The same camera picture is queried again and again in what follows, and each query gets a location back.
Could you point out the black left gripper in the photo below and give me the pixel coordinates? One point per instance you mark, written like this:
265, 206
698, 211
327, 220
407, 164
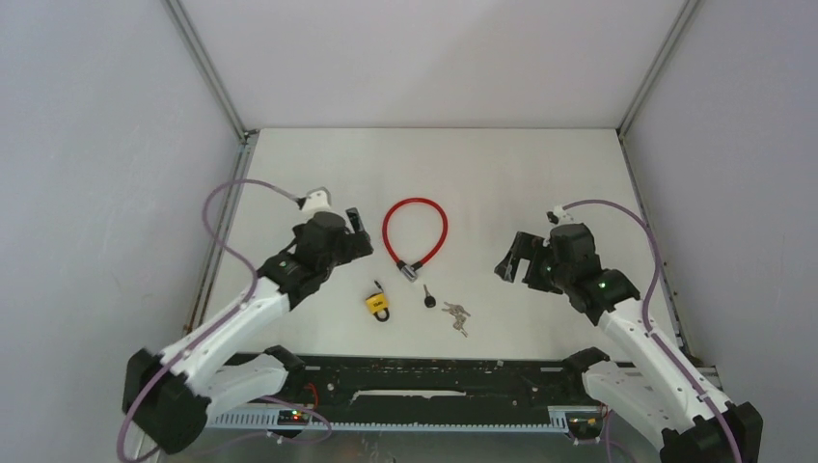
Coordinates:
355, 245

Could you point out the red cable lock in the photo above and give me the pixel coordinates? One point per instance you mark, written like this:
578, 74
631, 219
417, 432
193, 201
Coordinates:
413, 232

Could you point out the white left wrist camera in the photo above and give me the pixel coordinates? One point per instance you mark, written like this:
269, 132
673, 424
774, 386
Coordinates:
317, 200

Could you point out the key bunch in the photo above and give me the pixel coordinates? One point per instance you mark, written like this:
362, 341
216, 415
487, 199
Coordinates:
457, 311

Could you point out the aluminium frame rail left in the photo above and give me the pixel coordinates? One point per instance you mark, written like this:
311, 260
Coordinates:
182, 147

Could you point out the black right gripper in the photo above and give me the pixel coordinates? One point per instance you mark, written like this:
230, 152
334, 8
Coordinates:
531, 248

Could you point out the silver key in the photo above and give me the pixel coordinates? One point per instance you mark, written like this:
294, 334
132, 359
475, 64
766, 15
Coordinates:
458, 325

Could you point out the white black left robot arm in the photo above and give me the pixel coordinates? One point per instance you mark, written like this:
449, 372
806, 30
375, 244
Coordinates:
174, 394

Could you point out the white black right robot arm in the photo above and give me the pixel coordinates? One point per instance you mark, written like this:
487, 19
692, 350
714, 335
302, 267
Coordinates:
671, 404

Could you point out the yellow padlock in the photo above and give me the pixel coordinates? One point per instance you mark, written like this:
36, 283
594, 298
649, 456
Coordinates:
378, 304

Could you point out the black key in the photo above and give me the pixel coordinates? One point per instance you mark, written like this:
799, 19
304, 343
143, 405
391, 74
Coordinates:
429, 300

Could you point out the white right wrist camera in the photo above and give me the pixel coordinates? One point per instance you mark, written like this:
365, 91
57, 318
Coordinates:
559, 216

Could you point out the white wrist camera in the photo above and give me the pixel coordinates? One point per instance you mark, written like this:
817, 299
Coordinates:
559, 216
317, 200

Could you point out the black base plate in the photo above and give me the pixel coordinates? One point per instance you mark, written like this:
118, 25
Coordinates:
394, 393

